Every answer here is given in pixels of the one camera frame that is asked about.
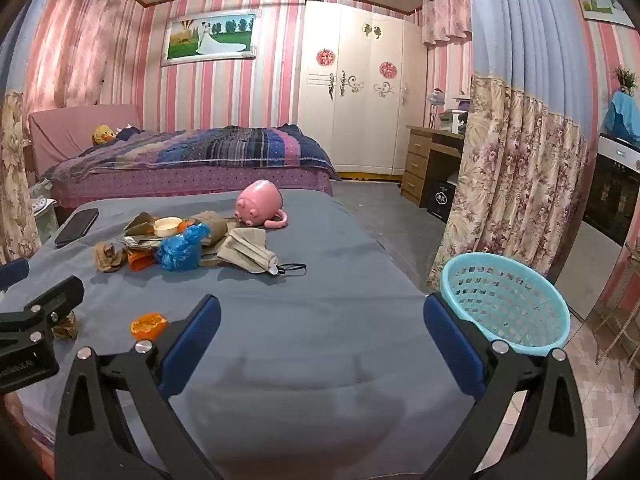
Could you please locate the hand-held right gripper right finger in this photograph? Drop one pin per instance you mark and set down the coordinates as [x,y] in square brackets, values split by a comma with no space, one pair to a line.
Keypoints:
[452,345]

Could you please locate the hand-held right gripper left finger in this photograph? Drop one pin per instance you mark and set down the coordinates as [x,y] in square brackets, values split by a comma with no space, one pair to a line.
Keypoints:
[192,345]

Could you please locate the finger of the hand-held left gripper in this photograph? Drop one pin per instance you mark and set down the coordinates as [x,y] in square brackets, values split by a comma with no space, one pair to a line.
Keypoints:
[12,271]
[50,301]

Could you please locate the brown paper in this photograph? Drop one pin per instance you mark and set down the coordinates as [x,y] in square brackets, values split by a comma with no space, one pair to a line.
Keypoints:
[110,257]
[140,222]
[66,328]

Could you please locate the turquoise plastic basket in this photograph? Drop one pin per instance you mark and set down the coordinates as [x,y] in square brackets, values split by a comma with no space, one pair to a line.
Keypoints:
[505,310]

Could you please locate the blue plastic bag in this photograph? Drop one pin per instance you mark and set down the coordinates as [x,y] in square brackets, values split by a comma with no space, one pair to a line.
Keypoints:
[177,250]

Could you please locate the grey face mask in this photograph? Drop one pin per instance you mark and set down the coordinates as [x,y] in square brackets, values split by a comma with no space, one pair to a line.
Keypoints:
[245,250]

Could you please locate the white round lid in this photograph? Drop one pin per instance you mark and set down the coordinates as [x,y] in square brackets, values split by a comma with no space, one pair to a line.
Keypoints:
[167,226]

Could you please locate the white green iron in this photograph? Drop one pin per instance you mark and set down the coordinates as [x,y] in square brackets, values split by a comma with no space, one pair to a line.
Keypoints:
[42,205]

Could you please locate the black phone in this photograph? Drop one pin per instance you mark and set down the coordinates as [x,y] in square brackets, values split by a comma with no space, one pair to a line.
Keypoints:
[77,226]

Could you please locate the grey blanket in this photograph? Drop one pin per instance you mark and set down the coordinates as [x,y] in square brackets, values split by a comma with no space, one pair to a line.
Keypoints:
[300,310]

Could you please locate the tan phone case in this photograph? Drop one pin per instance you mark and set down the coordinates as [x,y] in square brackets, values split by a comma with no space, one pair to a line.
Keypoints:
[212,225]

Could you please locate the black box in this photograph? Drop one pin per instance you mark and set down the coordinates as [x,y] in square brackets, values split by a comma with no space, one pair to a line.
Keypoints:
[440,199]

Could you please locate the pink headboard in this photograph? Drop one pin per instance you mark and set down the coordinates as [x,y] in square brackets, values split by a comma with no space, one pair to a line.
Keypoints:
[65,130]

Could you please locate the pink pig cup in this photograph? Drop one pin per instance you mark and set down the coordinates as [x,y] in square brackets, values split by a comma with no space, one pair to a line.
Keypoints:
[260,202]

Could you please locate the purple polka-dot bed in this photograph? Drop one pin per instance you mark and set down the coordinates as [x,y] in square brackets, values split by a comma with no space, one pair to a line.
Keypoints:
[200,183]

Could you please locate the yellow duck plush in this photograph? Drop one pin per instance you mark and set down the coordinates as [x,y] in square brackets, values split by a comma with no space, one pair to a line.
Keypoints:
[102,135]

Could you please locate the wooden desk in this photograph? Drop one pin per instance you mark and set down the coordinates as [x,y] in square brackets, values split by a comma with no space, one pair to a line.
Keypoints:
[425,160]

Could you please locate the blue floral curtain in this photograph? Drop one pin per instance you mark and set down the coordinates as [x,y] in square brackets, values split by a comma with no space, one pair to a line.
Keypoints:
[520,160]

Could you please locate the bed with plaid blanket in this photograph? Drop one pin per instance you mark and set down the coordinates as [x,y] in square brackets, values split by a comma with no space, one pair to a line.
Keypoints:
[225,147]

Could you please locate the white cabinet with glass door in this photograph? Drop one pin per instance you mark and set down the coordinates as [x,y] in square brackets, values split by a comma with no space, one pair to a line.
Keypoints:
[615,190]

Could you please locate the white printer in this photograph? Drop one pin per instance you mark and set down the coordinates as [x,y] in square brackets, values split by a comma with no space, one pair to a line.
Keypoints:
[452,119]

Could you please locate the white wardrobe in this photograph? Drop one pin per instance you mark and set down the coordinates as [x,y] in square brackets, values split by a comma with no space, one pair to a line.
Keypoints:
[365,85]

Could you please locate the blue cloth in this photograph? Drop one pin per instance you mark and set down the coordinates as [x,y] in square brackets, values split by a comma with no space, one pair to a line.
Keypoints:
[622,115]

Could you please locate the framed wedding picture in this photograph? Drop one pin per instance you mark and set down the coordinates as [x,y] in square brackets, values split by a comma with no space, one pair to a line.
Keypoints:
[210,35]

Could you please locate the potted plant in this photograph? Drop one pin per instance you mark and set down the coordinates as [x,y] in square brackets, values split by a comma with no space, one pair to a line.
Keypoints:
[626,77]

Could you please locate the pink valance curtain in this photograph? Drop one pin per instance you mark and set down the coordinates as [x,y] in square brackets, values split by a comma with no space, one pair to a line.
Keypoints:
[445,10]

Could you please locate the small wall picture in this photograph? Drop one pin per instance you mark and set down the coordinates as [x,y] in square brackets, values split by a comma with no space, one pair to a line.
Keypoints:
[597,0]

